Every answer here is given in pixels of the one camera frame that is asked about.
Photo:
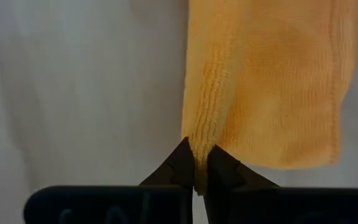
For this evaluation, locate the orange microfiber towel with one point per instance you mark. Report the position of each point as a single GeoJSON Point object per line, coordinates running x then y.
{"type": "Point", "coordinates": [275, 84]}

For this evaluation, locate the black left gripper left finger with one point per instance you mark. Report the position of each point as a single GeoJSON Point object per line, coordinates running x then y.
{"type": "Point", "coordinates": [176, 171]}

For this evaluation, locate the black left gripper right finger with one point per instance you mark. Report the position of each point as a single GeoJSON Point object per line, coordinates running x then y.
{"type": "Point", "coordinates": [232, 174]}

